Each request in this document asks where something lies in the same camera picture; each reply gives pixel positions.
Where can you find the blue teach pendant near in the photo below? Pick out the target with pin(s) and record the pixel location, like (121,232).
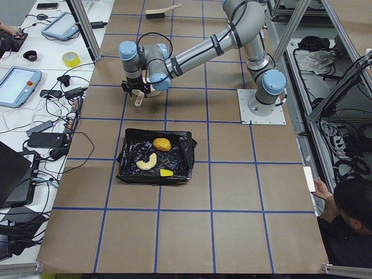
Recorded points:
(17,85)

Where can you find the beige plastic dustpan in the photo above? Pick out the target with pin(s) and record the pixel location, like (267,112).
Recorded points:
(140,96)

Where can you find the white crumpled cloth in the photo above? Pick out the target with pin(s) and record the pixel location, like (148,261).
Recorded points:
(319,62)

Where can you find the blue teach pendant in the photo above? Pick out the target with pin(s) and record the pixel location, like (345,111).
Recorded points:
(62,28)
(17,85)

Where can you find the yellow tape roll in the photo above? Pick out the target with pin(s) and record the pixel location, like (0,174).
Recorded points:
(71,59)

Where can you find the person hand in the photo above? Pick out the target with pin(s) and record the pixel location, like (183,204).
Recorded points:
(321,190)

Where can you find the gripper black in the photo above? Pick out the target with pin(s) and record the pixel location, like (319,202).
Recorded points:
(133,83)

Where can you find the yellow sponge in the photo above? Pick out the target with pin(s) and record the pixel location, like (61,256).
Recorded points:
(166,173)

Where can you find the croissant bread piece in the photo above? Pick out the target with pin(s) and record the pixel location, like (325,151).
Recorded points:
(151,163)

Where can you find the black phone on desk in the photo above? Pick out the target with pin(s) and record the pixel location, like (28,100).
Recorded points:
(49,5)

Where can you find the black power adapter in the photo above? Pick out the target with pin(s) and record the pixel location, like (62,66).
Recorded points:
(46,140)

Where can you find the aluminium frame post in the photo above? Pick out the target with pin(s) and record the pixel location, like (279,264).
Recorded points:
(84,26)

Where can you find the person in black clothes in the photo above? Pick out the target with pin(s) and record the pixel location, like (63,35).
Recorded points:
(345,224)

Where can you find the beige hand brush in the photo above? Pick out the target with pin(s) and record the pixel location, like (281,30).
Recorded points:
(160,13)

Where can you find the smartphone held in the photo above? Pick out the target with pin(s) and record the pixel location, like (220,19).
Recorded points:
(309,179)

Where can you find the blue teach pendant far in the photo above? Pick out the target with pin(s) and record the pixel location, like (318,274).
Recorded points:
(62,28)

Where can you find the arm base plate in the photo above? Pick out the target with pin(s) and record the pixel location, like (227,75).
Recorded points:
(253,112)

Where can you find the black laptop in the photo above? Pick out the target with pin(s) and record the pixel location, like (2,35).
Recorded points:
(19,171)

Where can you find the brown potato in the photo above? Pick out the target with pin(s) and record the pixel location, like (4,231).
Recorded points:
(162,144)

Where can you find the bin with black bag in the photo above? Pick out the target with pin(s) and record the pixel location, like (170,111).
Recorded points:
(138,145)

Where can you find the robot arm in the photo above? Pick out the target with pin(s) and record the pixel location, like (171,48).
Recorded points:
(152,66)

